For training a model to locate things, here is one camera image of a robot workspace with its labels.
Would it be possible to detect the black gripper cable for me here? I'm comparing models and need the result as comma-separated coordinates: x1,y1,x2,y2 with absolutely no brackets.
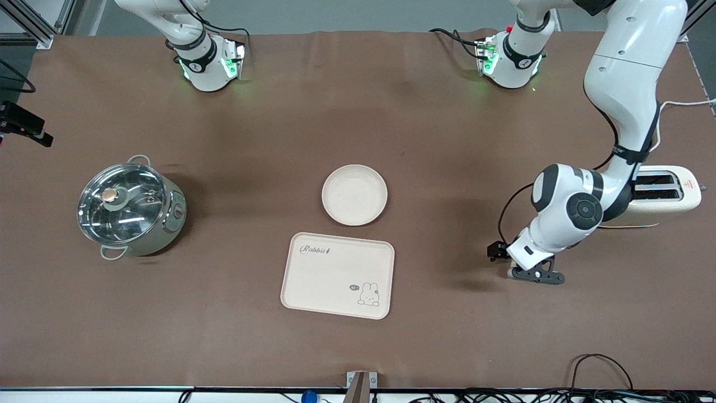
497,181,536,245
0,58,36,94

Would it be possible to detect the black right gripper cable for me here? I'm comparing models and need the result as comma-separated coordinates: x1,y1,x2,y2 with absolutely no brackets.
0,58,36,94

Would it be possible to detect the glass pot lid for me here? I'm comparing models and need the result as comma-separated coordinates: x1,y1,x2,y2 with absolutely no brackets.
77,163,169,246

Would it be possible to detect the steel pot with glass lid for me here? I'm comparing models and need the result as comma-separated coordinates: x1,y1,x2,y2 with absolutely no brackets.
77,154,188,261

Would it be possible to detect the round cream plate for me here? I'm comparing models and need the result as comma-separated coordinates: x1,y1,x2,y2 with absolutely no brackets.
322,164,389,227

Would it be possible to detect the black right arm base cable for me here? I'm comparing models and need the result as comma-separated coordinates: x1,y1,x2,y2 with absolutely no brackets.
177,0,251,57

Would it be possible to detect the white toaster power cable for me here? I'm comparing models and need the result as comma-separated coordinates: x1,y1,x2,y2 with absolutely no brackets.
648,99,716,153

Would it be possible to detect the cream rabbit print tray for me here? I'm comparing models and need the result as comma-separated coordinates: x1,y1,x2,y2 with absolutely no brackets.
280,232,395,320

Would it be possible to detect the white two-slot toaster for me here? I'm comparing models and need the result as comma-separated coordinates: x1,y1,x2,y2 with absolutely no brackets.
601,165,707,229

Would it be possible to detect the white table edge rail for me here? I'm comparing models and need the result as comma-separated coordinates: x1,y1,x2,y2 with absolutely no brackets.
0,386,716,403

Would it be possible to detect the brown table cover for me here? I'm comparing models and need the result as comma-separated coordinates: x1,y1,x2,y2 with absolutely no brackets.
0,28,716,390

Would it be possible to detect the aluminium frame profile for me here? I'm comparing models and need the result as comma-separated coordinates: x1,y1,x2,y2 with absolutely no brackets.
677,0,716,43
0,0,77,50

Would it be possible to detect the black cable bundle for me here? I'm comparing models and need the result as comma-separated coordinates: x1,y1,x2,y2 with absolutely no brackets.
407,353,716,403

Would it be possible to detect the black arm base cable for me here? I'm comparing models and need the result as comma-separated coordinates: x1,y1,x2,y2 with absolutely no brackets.
429,27,483,60
177,0,251,57

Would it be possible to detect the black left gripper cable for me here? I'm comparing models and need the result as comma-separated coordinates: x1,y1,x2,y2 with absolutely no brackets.
497,181,536,245

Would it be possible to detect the black left arm base cable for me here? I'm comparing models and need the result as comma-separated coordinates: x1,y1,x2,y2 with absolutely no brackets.
429,27,483,60

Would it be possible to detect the metal table edge bracket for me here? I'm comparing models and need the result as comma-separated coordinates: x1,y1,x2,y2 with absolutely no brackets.
346,371,378,403

